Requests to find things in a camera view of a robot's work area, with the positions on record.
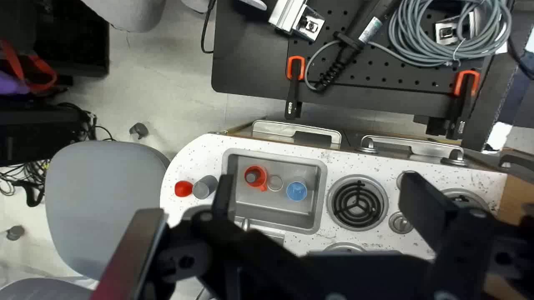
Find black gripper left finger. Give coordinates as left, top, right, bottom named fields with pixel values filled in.
left=211, top=173, right=291, bottom=268

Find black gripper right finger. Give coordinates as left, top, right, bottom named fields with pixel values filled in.
left=399, top=170, right=493, bottom=263

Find red toy cup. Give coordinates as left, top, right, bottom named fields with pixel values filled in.
left=243, top=163, right=271, bottom=193

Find grey toy sink basin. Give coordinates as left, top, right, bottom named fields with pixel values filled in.
left=223, top=148, right=331, bottom=233

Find blue toy cup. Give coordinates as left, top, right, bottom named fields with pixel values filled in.
left=284, top=178, right=311, bottom=203

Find grey round stove knob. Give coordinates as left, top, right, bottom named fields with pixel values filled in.
left=394, top=170, right=410, bottom=192
left=388, top=210, right=416, bottom=235

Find red toy fruit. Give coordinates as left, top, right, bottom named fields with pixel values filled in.
left=174, top=180, right=196, bottom=200

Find white speckled toy kitchen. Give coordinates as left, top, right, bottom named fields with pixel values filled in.
left=159, top=115, right=534, bottom=263

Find black coil stove burner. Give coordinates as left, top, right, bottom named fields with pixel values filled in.
left=445, top=187, right=506, bottom=215
left=326, top=173, right=389, bottom=230
left=323, top=240, right=371, bottom=255

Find dark grey caster wheel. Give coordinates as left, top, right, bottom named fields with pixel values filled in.
left=6, top=223, right=27, bottom=242
left=129, top=122, right=151, bottom=142

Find orange black bar clamp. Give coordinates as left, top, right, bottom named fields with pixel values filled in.
left=443, top=68, right=485, bottom=140
left=284, top=55, right=309, bottom=122

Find grey office chair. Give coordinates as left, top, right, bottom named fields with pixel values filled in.
left=0, top=140, right=173, bottom=300

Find black perforated mounting table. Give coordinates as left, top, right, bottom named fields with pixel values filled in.
left=211, top=0, right=503, bottom=120

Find black equipment case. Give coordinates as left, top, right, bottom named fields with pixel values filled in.
left=0, top=105, right=87, bottom=167

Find light grey chair back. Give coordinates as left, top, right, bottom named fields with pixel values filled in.
left=82, top=0, right=169, bottom=33

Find black storage box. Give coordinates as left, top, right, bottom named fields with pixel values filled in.
left=32, top=0, right=112, bottom=78

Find purple bag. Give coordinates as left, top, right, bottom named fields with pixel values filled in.
left=0, top=72, right=31, bottom=100

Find round sink drain ring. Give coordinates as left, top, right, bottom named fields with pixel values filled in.
left=266, top=173, right=288, bottom=193

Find grey cabinet door handle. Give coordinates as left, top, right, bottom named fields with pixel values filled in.
left=359, top=135, right=431, bottom=162

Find thin black cable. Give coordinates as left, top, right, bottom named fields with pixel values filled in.
left=199, top=0, right=219, bottom=57

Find grey coiled cable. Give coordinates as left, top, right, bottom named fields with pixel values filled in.
left=386, top=0, right=515, bottom=70

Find silver metal bracket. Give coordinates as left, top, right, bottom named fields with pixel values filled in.
left=268, top=0, right=328, bottom=42
left=433, top=5, right=485, bottom=43

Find black cable with connector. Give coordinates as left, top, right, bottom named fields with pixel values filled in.
left=303, top=0, right=405, bottom=93

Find tangled black cables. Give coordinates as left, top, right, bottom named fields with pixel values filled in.
left=0, top=160, right=54, bottom=208

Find red strap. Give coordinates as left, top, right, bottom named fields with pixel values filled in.
left=0, top=38, right=61, bottom=97

